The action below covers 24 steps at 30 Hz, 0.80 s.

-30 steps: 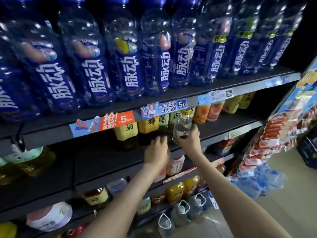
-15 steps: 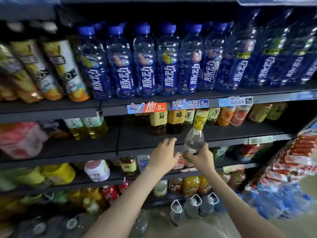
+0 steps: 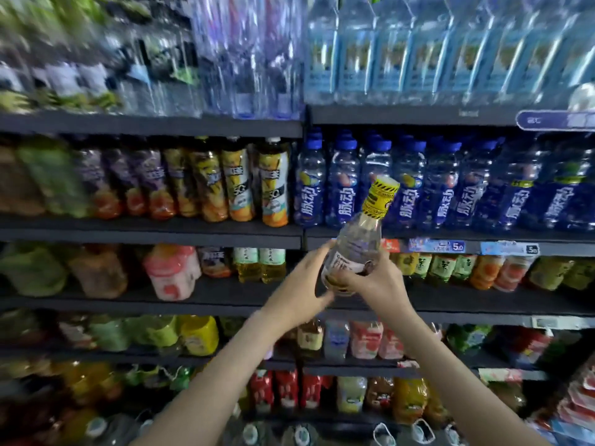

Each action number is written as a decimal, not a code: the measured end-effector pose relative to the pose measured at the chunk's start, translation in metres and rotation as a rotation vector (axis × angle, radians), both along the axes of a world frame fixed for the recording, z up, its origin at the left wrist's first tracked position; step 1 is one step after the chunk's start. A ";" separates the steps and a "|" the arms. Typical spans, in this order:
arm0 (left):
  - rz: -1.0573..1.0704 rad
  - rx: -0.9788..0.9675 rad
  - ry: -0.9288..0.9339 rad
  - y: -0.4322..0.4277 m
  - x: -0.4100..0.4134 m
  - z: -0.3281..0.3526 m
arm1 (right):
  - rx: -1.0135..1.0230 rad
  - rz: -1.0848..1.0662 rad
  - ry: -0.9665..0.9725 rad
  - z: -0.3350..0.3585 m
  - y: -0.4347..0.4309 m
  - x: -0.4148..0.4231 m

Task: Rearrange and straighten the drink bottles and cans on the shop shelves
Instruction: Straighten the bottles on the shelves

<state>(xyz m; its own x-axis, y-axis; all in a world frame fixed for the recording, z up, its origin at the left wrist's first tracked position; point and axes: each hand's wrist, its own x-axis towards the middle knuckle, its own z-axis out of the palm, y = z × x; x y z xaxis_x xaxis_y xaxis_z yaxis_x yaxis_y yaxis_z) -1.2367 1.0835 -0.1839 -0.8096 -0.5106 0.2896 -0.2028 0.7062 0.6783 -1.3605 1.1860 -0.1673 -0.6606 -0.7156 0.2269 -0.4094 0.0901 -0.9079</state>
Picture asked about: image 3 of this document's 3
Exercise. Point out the person's left hand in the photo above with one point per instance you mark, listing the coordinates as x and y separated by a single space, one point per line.
297 292

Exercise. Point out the person's right hand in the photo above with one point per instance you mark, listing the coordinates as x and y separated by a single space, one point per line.
386 288

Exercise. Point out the tea bottle green white label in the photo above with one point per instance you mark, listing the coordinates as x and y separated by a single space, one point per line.
444 266
465 266

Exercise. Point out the row of dark blue sports bottles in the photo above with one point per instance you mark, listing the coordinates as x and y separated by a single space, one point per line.
446 186

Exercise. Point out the group of large water bottles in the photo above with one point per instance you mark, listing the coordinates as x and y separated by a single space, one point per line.
279 434

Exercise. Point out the dark grey metal shelf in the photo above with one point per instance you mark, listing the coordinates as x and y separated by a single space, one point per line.
139 232

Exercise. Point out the group of green squat bottles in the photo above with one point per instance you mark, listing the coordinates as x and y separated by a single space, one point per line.
121 331

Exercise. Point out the orange squat drink bottle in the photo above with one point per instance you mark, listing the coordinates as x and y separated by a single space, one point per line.
98 272

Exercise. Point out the purple label fruit drink bottle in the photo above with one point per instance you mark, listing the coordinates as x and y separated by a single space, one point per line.
126 186
98 186

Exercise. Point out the tall clear bottle red label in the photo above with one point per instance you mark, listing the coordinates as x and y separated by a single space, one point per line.
216 60
249 60
284 60

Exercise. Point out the row of blue label water bottles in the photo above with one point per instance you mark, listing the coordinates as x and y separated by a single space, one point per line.
446 51

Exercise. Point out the yellow green drink bottle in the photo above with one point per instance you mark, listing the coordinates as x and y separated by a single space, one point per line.
33 269

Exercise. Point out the person's right forearm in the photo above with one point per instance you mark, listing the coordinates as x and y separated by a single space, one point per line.
465 385

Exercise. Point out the person's left forearm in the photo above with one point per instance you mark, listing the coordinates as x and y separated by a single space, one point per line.
214 390

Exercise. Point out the dark blue shelf label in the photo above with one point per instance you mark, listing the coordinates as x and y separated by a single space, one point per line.
558 120

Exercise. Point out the hanging red snack packets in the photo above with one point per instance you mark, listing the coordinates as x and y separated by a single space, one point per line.
572 404

